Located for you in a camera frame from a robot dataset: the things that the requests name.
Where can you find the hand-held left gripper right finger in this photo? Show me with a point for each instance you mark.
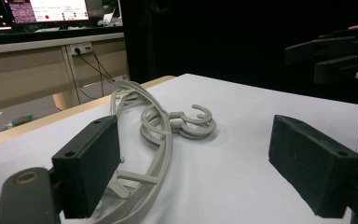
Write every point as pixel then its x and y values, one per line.
pixel 313 168

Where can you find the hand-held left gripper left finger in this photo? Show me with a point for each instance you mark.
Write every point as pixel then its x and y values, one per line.
pixel 87 165

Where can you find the grey plastic clothes hanger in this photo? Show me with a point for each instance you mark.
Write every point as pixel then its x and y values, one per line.
pixel 199 132
pixel 202 109

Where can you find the white table mat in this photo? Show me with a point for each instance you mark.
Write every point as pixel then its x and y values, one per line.
pixel 239 161

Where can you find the colourful toys on floor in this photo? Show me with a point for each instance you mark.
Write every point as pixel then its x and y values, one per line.
pixel 22 120

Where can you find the black curtain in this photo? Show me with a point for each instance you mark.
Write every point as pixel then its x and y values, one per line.
pixel 230 37

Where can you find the beige desk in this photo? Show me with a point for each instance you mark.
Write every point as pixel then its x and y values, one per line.
pixel 28 74

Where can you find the white power outlet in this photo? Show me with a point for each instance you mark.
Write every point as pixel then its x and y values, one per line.
pixel 80 49

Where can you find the lit computer monitor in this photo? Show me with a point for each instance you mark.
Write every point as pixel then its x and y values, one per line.
pixel 52 11

